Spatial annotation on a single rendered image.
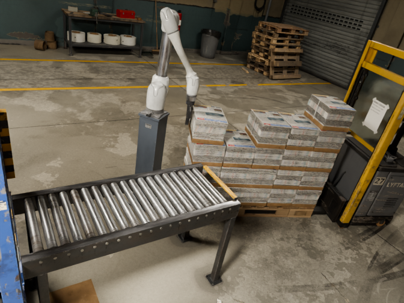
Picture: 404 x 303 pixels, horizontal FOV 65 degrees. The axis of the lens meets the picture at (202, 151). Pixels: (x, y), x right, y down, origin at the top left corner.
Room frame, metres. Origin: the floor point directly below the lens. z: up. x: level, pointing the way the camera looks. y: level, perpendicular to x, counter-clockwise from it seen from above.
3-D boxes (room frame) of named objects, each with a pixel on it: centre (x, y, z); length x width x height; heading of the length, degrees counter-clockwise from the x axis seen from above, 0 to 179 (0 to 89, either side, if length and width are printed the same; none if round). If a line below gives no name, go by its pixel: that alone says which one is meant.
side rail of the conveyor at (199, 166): (1.81, 0.51, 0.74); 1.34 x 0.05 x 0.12; 127
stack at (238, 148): (2.82, -0.44, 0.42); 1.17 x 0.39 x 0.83; 106
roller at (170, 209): (1.73, 0.21, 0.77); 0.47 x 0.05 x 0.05; 37
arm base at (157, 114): (2.57, 0.49, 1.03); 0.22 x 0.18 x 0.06; 165
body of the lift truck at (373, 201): (3.23, -1.92, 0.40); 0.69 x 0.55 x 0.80; 16
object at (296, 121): (2.93, -0.85, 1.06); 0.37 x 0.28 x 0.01; 17
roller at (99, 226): (1.45, 0.58, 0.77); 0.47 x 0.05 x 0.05; 37
